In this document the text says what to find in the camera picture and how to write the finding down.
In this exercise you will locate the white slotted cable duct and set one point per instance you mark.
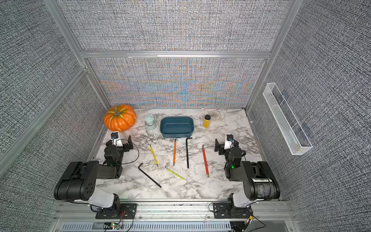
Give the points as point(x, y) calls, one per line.
point(148, 226)

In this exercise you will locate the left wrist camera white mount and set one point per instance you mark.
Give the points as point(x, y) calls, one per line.
point(116, 140)

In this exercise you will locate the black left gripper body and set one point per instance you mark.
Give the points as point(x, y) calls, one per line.
point(124, 146)

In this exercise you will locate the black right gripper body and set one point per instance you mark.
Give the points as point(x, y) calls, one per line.
point(220, 147)

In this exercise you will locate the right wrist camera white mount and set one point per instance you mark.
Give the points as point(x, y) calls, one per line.
point(228, 141)

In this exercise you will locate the red sleeved hex key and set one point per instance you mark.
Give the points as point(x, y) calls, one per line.
point(205, 159)

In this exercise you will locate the teal storage box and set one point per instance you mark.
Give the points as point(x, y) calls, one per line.
point(177, 127)

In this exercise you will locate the lime green sleeved hex key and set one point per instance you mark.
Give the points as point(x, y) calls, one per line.
point(172, 172)

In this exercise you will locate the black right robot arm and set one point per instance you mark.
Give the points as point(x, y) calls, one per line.
point(259, 183)

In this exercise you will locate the long black hex key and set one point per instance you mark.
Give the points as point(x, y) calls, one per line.
point(187, 152)

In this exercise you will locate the yellow bottle black cap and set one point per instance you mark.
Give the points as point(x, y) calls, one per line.
point(206, 122)

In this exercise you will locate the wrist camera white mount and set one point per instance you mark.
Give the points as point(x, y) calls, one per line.
point(228, 141)
point(116, 140)

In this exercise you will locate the black hex key front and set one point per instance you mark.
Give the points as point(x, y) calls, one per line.
point(147, 175)

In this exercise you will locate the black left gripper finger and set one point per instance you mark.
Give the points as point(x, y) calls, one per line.
point(127, 147)
point(129, 140)

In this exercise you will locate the yellow sleeved hex key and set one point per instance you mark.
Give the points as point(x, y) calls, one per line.
point(153, 154)

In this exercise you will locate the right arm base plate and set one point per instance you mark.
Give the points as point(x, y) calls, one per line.
point(225, 211)

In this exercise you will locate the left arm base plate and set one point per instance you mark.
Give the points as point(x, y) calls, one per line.
point(123, 211)

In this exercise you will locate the mint green lidded jar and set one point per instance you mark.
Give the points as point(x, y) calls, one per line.
point(150, 122)

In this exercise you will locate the orange sleeved hex key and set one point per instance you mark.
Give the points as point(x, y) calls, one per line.
point(174, 157)

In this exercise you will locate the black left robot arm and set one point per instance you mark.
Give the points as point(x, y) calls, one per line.
point(78, 183)

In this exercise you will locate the clear acrylic wall shelf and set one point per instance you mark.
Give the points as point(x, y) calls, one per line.
point(292, 131)

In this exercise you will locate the orange pumpkin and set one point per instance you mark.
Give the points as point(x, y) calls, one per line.
point(120, 118)

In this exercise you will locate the aluminium front rail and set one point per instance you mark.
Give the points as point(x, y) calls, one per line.
point(176, 210)

